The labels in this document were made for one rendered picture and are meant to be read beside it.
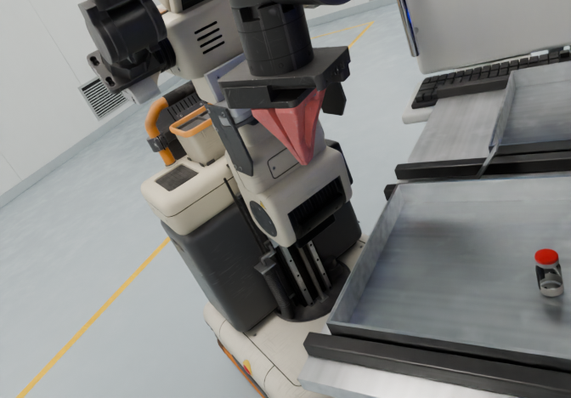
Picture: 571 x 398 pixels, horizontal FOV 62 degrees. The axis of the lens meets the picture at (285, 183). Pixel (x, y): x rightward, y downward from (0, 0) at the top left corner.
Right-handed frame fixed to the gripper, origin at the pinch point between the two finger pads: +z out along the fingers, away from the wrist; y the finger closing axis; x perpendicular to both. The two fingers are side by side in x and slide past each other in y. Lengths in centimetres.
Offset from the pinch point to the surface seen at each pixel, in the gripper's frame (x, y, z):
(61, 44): 310, -479, 58
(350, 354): -7.2, 3.9, 19.3
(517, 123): 40.9, 14.4, 18.3
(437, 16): 89, -9, 13
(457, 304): 2.2, 12.5, 19.5
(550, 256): 5.1, 20.8, 13.7
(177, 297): 70, -136, 127
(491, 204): 19.6, 13.4, 18.9
